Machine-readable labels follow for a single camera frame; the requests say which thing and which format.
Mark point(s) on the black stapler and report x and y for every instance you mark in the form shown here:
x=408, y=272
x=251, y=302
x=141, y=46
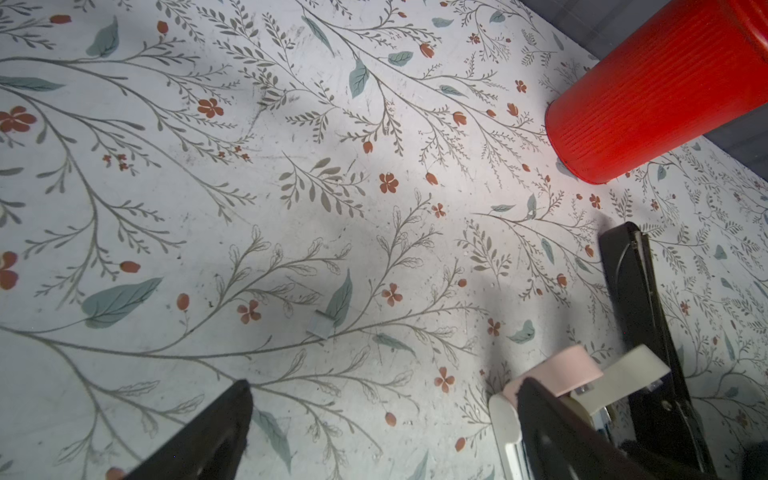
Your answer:
x=664, y=420

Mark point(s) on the red pencil cup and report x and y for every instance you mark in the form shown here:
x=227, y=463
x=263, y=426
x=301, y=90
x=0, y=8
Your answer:
x=691, y=68

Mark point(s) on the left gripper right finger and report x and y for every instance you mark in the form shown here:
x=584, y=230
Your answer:
x=559, y=445

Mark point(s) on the loose staple strip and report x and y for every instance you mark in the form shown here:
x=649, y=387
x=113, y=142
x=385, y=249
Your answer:
x=321, y=325

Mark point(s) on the pink eraser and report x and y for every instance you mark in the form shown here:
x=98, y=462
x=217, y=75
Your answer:
x=562, y=373

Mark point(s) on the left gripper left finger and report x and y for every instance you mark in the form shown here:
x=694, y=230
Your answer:
x=210, y=446

